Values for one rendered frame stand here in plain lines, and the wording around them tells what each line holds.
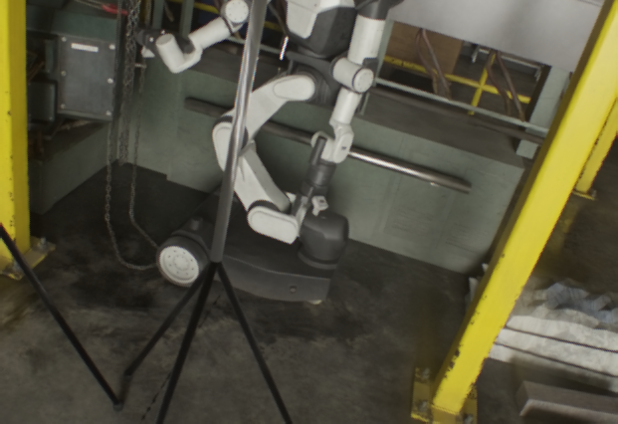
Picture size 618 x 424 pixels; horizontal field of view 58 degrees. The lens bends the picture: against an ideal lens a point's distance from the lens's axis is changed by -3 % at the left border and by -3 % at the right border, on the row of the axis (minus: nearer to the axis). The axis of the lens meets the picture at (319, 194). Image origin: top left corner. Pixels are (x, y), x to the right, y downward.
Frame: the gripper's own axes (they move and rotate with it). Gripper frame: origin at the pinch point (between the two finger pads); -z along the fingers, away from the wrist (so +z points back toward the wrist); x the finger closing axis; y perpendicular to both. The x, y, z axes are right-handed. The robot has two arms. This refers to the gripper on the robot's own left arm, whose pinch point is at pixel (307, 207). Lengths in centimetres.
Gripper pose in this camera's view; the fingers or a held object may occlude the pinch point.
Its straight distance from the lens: 200.6
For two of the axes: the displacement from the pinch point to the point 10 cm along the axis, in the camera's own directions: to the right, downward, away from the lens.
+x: -6.8, 0.2, -7.3
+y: 6.5, 4.8, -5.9
